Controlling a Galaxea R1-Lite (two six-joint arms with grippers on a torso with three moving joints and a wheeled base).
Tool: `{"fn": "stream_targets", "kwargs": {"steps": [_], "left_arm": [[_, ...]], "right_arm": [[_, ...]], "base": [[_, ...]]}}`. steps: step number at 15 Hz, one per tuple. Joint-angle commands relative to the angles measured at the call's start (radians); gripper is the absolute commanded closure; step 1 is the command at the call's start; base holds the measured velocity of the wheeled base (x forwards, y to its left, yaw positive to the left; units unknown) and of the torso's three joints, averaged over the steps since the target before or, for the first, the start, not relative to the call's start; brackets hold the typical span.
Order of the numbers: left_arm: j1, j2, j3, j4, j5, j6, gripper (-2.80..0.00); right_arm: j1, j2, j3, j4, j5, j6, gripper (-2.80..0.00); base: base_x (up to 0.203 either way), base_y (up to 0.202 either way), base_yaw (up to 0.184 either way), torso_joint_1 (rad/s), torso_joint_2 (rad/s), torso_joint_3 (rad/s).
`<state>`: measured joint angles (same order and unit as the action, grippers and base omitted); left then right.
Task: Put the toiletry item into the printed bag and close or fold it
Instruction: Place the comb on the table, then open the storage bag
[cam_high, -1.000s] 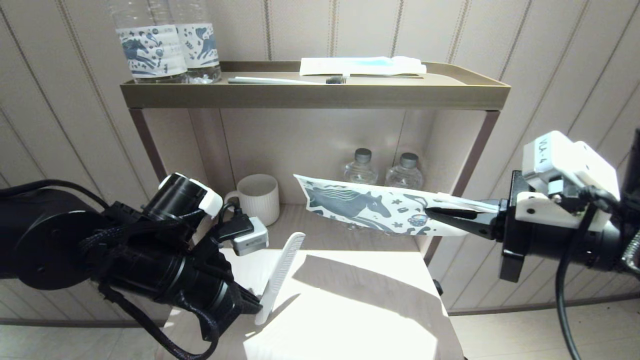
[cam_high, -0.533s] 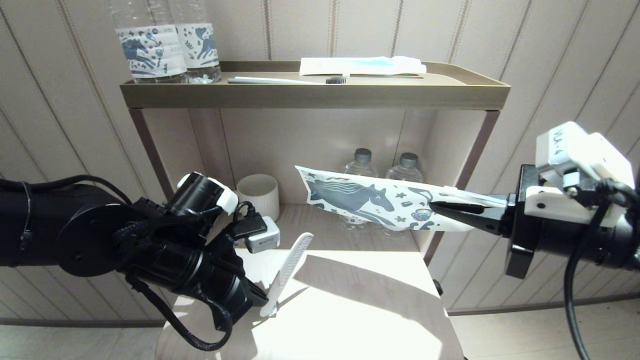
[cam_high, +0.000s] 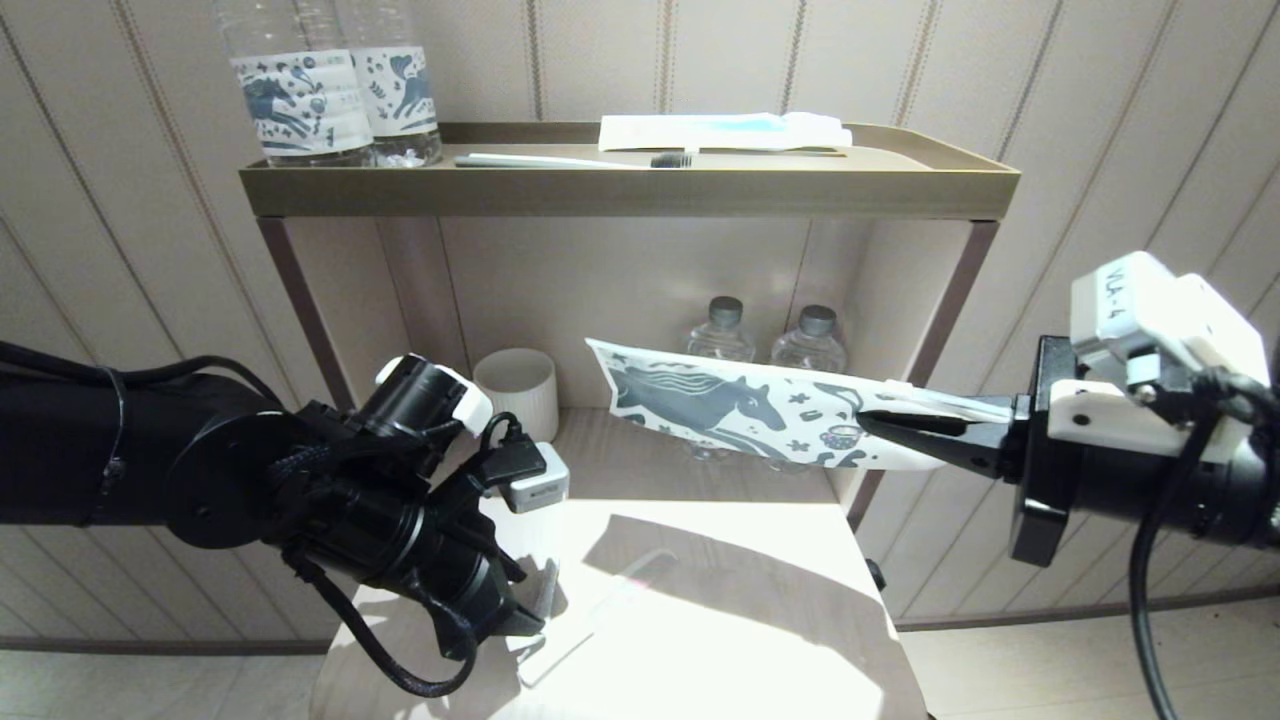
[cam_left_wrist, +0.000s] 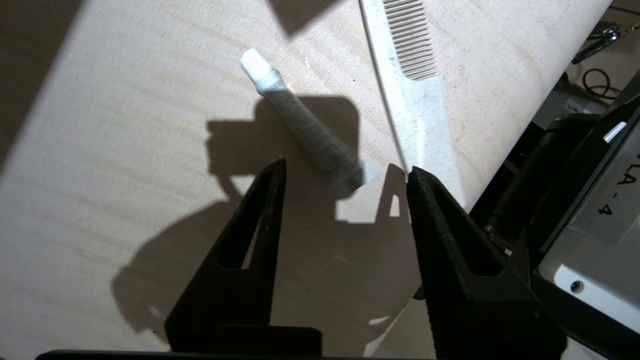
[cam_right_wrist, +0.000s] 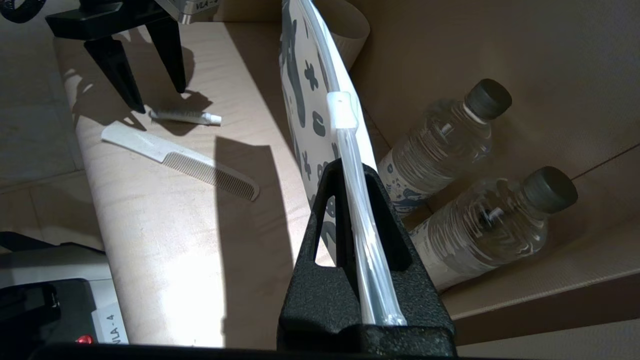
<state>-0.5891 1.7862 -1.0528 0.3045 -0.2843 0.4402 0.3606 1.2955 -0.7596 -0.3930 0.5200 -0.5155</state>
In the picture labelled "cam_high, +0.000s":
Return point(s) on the clear bottle blue horse label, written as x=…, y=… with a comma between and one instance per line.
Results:
x=400, y=90
x=300, y=100

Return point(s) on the horse print zipper pouch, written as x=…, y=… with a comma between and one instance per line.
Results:
x=720, y=410

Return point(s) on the wrapped toothbrush white packet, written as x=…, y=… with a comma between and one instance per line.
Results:
x=720, y=131

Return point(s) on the white ribbed mug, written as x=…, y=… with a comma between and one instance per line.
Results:
x=520, y=390

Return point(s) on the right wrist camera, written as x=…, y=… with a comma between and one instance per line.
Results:
x=1160, y=320

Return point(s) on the small clear water bottle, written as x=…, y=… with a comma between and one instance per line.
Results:
x=810, y=345
x=722, y=335

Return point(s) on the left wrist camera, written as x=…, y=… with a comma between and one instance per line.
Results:
x=535, y=485

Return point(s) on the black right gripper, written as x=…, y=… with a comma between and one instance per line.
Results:
x=1045, y=480

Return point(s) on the small black knob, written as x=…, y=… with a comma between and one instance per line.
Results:
x=875, y=575

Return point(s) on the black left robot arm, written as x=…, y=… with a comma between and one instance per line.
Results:
x=150, y=440

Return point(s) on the grey toothbrush black bristles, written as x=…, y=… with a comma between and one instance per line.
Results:
x=560, y=160

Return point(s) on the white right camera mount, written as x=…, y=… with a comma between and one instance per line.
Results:
x=1110, y=425

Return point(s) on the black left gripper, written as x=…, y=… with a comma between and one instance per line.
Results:
x=480, y=610

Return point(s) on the beige shelf unit brown tray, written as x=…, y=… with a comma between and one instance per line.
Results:
x=620, y=192

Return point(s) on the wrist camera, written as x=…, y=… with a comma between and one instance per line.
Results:
x=1160, y=320
x=535, y=485

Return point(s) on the white comb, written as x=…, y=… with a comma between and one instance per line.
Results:
x=570, y=650

